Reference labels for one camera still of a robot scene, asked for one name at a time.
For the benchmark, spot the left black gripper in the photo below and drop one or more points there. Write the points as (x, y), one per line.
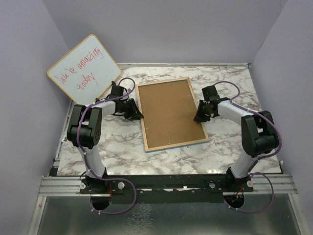
(134, 113)

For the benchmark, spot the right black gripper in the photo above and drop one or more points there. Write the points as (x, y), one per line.
(200, 117)

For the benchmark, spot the brown cardboard backing board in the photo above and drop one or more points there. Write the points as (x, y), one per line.
(171, 115)

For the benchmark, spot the blue wooden photo frame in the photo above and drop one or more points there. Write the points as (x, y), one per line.
(171, 144)

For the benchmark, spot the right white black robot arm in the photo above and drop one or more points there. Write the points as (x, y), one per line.
(259, 137)

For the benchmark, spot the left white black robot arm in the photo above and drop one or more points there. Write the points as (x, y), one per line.
(84, 128)

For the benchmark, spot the small whiteboard with red writing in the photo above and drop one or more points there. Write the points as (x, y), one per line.
(85, 72)

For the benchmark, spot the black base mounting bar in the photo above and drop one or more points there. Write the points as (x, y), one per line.
(159, 189)

